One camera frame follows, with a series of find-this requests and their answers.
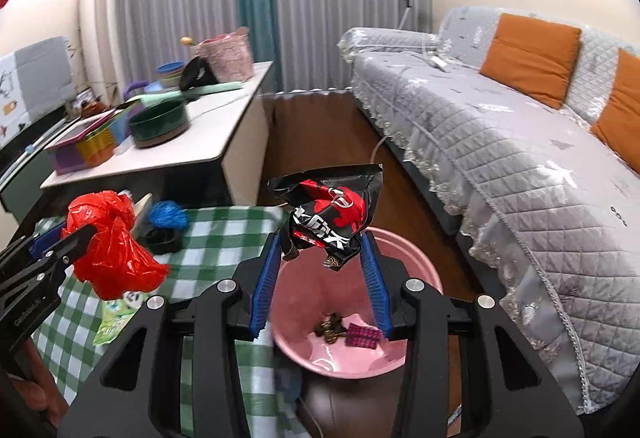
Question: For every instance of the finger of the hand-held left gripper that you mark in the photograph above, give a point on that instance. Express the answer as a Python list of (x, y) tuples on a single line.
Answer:
[(75, 243), (47, 242)]

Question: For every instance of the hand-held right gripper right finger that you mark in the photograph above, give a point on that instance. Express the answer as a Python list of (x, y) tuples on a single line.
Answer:
[(372, 278)]

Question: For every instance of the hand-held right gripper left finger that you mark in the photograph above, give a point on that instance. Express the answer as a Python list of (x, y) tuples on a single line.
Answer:
[(262, 288)]

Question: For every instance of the red plastic bag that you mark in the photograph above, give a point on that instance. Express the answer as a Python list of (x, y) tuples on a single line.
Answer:
[(110, 248)]

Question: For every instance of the pink plastic bin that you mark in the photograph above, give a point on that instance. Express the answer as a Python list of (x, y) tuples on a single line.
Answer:
[(320, 303)]

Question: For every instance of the black red snack wrapper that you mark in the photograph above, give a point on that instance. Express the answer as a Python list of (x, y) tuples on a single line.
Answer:
[(330, 213)]

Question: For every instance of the blue plastic bag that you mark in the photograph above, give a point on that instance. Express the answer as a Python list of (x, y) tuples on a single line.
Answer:
[(167, 215)]

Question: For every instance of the person's left hand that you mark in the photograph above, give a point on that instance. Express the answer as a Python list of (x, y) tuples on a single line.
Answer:
[(40, 388)]

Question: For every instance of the purple blister pack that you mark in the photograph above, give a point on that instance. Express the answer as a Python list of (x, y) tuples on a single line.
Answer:
[(362, 336)]

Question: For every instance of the brown crumpled wrapper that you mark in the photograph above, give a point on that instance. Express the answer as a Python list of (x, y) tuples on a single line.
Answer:
[(330, 329)]

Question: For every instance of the green checked tablecloth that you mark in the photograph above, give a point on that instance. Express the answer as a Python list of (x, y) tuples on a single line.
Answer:
[(220, 228)]

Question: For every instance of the dark television cabinet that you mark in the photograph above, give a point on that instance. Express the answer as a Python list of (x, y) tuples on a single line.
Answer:
[(25, 168)]

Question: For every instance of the cream box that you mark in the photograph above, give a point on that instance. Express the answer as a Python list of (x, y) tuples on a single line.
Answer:
[(144, 207)]

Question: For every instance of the black square ashtray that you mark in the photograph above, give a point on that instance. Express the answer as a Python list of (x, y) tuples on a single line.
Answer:
[(160, 242)]

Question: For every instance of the green tissue packet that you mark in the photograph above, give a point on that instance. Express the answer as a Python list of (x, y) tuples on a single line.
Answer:
[(112, 320)]

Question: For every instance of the multicolour box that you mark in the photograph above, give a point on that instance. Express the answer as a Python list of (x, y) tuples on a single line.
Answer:
[(85, 148)]

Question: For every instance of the clear plastic cup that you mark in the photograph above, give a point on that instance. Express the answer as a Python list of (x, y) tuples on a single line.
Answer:
[(125, 150)]

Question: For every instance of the dark small ornament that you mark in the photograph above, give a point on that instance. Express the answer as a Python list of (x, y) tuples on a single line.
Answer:
[(92, 106)]

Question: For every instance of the dark green bowl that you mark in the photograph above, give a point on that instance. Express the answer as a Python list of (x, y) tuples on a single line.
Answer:
[(160, 125)]

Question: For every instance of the cloth-covered television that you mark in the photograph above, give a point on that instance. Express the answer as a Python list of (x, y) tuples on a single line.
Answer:
[(35, 83)]

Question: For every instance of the white coffee table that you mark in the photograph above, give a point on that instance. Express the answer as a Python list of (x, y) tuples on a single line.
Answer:
[(210, 123)]

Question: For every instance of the grey quilted sofa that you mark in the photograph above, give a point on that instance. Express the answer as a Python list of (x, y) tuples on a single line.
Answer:
[(500, 158)]

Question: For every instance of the mint green rolled mat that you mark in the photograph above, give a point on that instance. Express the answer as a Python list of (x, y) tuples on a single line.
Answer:
[(220, 88)]

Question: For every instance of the black round object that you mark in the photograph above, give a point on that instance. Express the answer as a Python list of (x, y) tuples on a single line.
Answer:
[(196, 73)]

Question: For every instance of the white standing air conditioner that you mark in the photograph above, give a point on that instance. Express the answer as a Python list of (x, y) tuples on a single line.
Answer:
[(97, 28)]

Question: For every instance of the white remote control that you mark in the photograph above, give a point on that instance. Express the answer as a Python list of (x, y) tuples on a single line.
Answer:
[(440, 63)]

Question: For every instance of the small yellow toy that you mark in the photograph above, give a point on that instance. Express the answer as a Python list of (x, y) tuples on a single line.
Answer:
[(187, 41)]

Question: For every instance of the orange cushion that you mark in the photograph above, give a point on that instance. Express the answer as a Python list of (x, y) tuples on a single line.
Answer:
[(622, 113), (530, 58)]

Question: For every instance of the teal curtain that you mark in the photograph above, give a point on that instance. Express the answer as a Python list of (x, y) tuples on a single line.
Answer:
[(257, 3)]

